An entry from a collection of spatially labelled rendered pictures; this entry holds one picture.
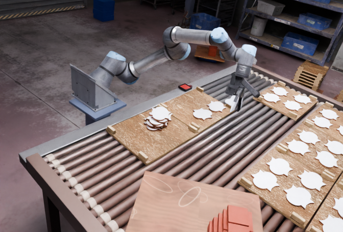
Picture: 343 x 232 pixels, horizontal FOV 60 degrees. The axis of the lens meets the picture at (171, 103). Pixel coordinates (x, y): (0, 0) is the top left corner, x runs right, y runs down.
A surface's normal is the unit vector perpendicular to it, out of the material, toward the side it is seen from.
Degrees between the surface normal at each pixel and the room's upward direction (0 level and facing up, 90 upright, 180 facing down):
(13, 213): 0
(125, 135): 0
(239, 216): 0
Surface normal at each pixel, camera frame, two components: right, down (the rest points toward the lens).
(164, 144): 0.14, -0.84
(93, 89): -0.64, 0.33
